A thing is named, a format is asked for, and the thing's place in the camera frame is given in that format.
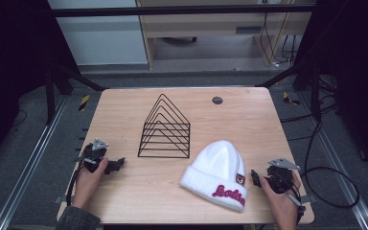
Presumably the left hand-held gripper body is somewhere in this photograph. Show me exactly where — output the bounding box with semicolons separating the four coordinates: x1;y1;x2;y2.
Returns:
75;137;110;173

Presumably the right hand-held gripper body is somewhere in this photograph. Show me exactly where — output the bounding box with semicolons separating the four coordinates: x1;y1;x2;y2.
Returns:
261;157;302;195

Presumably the white knit beanie hat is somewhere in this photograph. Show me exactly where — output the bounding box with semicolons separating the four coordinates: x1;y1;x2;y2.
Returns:
179;139;247;213

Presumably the black wire file rack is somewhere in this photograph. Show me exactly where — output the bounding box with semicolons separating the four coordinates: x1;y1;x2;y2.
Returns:
137;93;192;159

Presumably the person's right hand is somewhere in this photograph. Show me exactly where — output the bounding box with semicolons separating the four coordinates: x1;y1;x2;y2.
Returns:
259;172;303;225

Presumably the person's left hand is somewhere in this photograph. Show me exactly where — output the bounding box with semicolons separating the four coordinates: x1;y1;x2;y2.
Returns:
71;157;109;211

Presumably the yellow black floor tape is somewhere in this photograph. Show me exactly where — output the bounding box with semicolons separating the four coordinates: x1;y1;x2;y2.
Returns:
78;94;91;113
282;91;302;106

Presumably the white cabinet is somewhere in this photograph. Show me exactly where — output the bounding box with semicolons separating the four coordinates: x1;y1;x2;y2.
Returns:
47;0;150;67

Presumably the black curtain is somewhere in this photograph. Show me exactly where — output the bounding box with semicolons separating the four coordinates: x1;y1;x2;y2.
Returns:
0;0;78;173
295;0;368;180

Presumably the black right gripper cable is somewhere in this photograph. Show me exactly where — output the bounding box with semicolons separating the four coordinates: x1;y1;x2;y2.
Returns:
295;108;361;224

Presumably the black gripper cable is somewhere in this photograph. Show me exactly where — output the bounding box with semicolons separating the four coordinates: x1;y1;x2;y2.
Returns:
65;163;84;207
295;108;361;224

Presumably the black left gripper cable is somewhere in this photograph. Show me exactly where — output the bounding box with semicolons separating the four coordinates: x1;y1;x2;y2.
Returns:
65;163;84;207

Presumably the aluminium floor rail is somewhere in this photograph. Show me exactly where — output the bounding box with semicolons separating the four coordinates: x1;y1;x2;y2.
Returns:
0;95;69;230
296;91;368;230

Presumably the black metal frame stand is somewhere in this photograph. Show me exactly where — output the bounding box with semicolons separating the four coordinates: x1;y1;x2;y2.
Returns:
256;60;323;123
43;62;108;127

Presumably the bundle of hanging desk cables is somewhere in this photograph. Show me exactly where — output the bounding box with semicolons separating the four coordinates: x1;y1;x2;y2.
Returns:
258;0;300;69

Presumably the black horizontal frame bar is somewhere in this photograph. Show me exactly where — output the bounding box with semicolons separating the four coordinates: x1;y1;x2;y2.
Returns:
48;3;318;18

